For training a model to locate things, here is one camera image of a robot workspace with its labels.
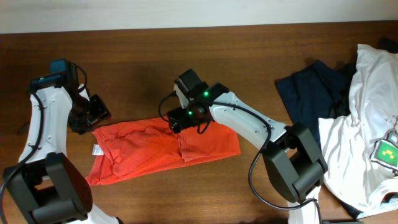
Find red soccer t-shirt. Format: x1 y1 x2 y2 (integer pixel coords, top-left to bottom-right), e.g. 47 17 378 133
86 118 241 186

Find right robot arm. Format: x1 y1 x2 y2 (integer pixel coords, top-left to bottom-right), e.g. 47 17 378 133
167 69 328 223

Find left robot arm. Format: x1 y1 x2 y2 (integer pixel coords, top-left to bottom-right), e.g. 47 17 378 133
1 59 122 224

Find navy blue garment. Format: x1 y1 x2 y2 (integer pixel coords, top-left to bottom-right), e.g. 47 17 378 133
275 39 397 152

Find white printed t-shirt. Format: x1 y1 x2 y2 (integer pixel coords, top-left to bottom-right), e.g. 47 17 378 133
318 44 397 216

